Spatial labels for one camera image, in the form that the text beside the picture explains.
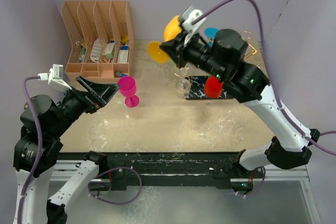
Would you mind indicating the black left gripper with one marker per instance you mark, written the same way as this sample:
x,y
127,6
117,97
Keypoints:
x,y
100,93

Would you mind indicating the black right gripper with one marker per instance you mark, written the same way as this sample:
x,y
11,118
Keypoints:
x,y
176,49

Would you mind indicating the yellow plastic wine glass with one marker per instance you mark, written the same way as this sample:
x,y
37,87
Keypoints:
x,y
172,29

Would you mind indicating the magenta plastic wine glass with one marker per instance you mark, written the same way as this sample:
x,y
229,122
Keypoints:
x,y
128,89

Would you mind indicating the red plastic wine glass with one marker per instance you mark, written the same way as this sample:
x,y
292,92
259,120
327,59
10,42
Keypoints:
x,y
213,87

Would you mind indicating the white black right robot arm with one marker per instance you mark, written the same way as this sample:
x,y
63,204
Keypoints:
x,y
247,84

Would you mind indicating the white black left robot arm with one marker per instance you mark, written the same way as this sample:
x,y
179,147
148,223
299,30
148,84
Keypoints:
x,y
37,151

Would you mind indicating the blue plastic wine glass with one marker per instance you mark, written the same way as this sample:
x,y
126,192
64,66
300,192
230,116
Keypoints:
x,y
210,34

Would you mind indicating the clear glass wine glass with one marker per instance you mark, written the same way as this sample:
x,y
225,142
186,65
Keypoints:
x,y
183,84

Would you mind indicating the blue grey cap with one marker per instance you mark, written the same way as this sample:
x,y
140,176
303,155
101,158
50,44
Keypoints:
x,y
119,74

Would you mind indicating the white blister pack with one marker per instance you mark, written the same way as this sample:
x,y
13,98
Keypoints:
x,y
96,50

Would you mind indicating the green white small box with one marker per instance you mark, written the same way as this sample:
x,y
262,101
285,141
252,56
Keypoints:
x,y
108,51

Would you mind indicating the yellow object in organizer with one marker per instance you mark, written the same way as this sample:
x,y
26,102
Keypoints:
x,y
125,39

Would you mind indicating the pink plastic file organizer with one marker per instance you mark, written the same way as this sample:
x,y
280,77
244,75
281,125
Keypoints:
x,y
85,21

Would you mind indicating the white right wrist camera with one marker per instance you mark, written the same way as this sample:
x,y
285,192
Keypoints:
x,y
189,21

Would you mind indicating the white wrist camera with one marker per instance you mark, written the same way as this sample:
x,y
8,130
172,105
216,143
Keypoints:
x,y
55,78
189,21

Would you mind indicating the gold wire wine glass rack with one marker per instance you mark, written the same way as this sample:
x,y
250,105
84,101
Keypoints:
x,y
198,82

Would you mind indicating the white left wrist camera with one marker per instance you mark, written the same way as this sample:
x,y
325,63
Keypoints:
x,y
55,78

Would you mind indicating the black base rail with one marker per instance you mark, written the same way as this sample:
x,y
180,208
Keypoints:
x,y
175,169

